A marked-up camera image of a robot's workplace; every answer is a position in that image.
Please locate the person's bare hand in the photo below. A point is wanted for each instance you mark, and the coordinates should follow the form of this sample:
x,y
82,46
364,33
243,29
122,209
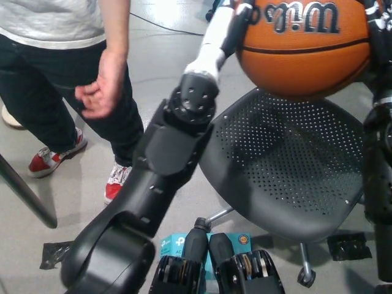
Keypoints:
x,y
107,88

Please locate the robot right white black hand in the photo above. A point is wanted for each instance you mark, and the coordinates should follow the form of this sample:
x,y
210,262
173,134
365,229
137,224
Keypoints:
x,y
381,55

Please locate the robot left white black hand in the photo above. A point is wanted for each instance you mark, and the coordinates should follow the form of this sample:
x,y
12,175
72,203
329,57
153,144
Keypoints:
x,y
208,52

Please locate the orange Wilson basketball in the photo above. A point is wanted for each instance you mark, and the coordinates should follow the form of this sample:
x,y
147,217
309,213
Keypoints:
x,y
306,61

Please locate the blue chair base with casters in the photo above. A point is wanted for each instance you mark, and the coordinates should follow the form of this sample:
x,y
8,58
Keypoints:
x,y
209,14

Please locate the person grey shirt black trousers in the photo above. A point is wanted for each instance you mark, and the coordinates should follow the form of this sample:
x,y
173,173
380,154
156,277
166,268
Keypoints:
x,y
36,76

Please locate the person's left red white sneaker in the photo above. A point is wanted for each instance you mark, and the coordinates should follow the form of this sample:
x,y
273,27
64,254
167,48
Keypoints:
x,y
116,180

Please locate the person's red white sneaker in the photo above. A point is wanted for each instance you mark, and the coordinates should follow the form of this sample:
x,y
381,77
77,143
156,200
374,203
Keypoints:
x,y
116,180
43,162

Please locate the person's right red white sneaker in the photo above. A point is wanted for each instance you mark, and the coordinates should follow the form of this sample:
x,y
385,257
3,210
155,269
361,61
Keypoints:
x,y
43,162

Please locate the black perforated office chair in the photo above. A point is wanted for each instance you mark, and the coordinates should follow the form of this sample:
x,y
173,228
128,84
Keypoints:
x,y
275,183

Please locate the robot black legs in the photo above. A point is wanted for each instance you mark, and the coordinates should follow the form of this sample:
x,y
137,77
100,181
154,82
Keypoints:
x,y
193,242

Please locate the robot right black body block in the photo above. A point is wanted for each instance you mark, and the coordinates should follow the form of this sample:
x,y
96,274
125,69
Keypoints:
x,y
245,275

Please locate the white rounded floor object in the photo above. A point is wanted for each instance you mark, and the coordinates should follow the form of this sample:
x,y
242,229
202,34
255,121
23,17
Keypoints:
x,y
12,118

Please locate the black slanted table leg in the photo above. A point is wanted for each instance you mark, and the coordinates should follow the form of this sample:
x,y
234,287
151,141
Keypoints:
x,y
27,193

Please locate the teal TP-Link cardboard box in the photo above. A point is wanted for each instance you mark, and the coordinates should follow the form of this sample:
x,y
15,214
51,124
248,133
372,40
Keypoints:
x,y
174,245

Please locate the black floor tape patch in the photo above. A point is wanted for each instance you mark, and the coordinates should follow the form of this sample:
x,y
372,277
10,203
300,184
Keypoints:
x,y
349,246
53,255

